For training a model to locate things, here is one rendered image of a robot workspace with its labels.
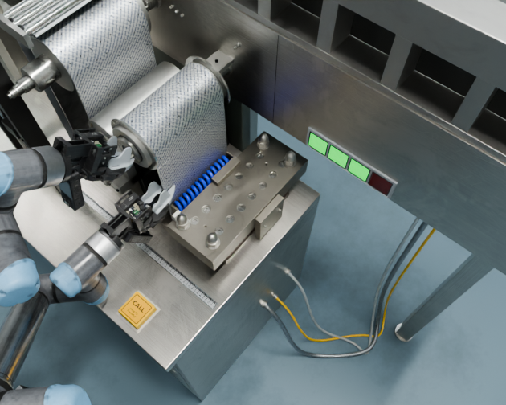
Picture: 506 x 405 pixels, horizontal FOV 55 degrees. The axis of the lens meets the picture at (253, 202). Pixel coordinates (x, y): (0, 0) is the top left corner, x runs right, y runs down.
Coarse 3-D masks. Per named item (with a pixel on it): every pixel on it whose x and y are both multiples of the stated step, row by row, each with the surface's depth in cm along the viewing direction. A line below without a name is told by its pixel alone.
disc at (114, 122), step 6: (114, 120) 108; (120, 120) 106; (114, 126) 111; (126, 126) 106; (132, 132) 106; (138, 138) 106; (144, 144) 106; (150, 150) 107; (150, 156) 109; (156, 162) 109; (150, 168) 115; (156, 168) 112
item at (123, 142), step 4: (120, 136) 109; (120, 140) 108; (124, 140) 108; (128, 140) 108; (120, 144) 110; (124, 144) 108; (128, 144) 107; (132, 144) 108; (120, 148) 113; (124, 148) 111; (132, 148) 108; (136, 148) 108; (132, 152) 109; (136, 152) 108; (136, 156) 109; (140, 156) 109; (136, 160) 111; (140, 160) 110
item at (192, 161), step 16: (224, 112) 124; (208, 128) 122; (224, 128) 129; (192, 144) 120; (208, 144) 127; (224, 144) 134; (176, 160) 118; (192, 160) 125; (208, 160) 132; (160, 176) 116; (176, 176) 123; (192, 176) 130; (176, 192) 128
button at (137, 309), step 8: (136, 296) 128; (128, 304) 127; (136, 304) 127; (144, 304) 127; (120, 312) 126; (128, 312) 126; (136, 312) 126; (144, 312) 126; (152, 312) 127; (128, 320) 125; (136, 320) 125; (144, 320) 125; (136, 328) 125
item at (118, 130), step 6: (204, 66) 116; (210, 72) 115; (216, 78) 116; (222, 90) 118; (120, 126) 108; (114, 132) 110; (120, 132) 107; (126, 132) 106; (132, 138) 106; (138, 144) 106; (138, 150) 108; (144, 150) 107; (144, 156) 108; (144, 162) 112; (150, 162) 111
